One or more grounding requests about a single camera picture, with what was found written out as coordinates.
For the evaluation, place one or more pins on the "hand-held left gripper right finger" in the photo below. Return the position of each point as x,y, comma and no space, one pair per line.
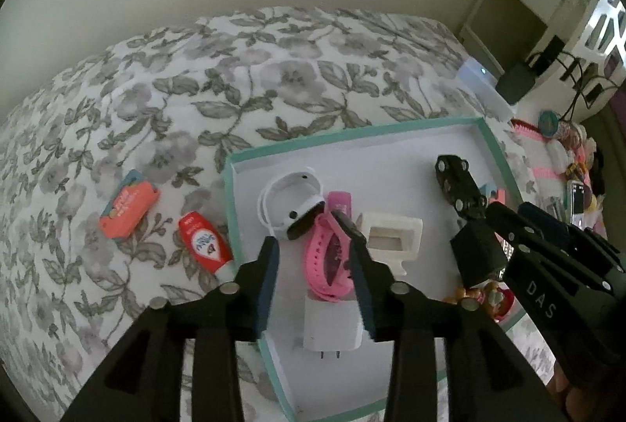
364,300

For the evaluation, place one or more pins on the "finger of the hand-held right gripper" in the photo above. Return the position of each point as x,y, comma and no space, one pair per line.
538,256
543,216

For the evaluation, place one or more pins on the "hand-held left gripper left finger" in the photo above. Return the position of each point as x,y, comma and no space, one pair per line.
266,285

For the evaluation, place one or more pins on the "white charger adapter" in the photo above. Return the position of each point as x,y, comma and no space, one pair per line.
327,324

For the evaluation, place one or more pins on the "pink watch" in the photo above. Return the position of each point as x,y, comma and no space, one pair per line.
318,256

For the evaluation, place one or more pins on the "black charger adapter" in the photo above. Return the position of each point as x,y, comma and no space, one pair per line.
477,253

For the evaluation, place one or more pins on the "white smartwatch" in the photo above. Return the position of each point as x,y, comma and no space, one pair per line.
305,219

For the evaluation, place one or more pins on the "white plastic frame stand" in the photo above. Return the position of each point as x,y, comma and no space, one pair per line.
391,220

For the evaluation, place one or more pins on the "black toy car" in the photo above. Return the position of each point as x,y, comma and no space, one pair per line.
457,187

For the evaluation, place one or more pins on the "teal box with white inside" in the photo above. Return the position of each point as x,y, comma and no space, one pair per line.
391,168

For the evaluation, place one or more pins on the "person's right hand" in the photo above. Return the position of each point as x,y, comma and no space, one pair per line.
562,397

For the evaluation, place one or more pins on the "smartphone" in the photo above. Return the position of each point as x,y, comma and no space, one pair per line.
577,202

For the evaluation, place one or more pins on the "small orange toy figure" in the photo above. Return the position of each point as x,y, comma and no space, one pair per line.
494,300

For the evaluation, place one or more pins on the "red and white tube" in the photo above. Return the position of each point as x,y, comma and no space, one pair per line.
200,241

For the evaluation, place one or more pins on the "pink lace strip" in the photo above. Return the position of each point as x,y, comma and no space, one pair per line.
530,129

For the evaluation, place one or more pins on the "teal round lid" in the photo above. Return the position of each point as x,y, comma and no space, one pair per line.
550,123

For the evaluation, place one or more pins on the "dark grey box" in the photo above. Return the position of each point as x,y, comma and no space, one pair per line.
516,82

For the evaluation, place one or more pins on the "white device with light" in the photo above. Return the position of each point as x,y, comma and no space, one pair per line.
481,84

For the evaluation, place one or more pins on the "orange and blue box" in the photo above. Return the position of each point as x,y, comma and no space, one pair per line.
127,207

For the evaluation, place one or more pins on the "grey floral blanket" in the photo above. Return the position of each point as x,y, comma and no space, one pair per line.
146,109

